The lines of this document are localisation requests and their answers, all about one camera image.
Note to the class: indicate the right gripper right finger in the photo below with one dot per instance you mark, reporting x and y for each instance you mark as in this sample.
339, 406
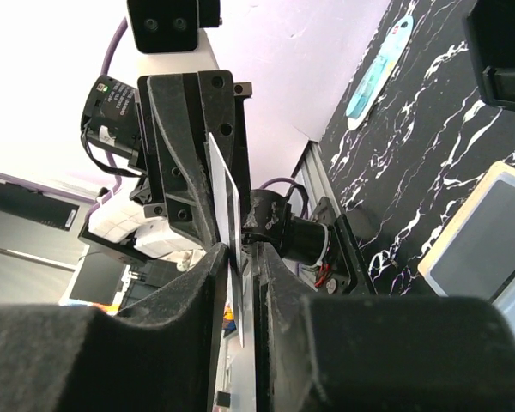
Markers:
320, 352

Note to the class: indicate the left black tray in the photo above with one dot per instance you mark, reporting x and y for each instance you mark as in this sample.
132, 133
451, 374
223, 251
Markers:
489, 28

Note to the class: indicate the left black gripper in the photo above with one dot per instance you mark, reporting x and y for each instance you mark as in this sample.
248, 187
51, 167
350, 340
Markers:
162, 128

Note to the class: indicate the beige leather card holder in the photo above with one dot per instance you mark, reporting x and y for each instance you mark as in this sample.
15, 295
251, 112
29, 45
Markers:
475, 253

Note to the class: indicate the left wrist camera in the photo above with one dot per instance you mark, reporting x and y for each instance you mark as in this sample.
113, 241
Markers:
170, 35

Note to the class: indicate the white black stripe card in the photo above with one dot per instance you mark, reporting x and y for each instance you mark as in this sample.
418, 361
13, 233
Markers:
228, 219

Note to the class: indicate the aluminium frame rail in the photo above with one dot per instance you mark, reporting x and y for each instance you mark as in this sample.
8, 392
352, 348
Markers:
309, 172

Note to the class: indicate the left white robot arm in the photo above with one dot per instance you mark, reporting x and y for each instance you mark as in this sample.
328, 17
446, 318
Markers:
121, 228

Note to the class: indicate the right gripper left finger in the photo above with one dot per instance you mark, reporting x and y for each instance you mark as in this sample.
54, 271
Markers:
159, 354

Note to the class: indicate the blue packaged item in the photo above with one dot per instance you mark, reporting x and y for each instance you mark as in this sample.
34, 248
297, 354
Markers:
378, 72

